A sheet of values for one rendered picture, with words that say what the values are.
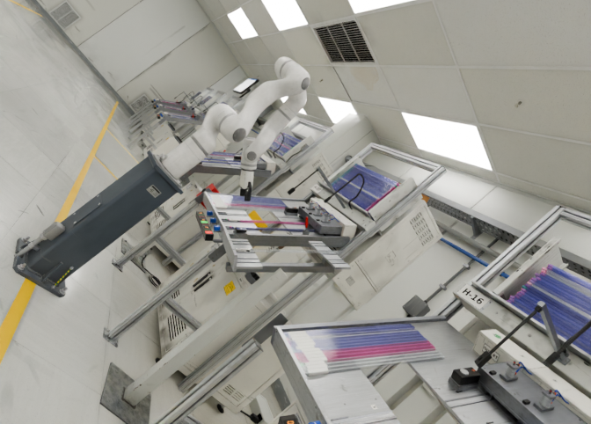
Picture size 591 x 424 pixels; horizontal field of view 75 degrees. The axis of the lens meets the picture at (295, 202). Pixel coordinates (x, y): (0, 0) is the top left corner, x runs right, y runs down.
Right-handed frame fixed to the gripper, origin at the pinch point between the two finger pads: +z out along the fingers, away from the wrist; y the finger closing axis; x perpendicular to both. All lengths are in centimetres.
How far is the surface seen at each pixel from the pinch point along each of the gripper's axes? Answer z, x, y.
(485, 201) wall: 19, 270, -69
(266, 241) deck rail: 17.3, 7.2, 21.1
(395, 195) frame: -10, 80, 24
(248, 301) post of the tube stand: 29, -11, 56
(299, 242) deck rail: 18.1, 26.1, 21.6
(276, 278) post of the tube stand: 19, 0, 57
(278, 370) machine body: 101, 26, 21
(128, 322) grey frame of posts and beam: 56, -57, 23
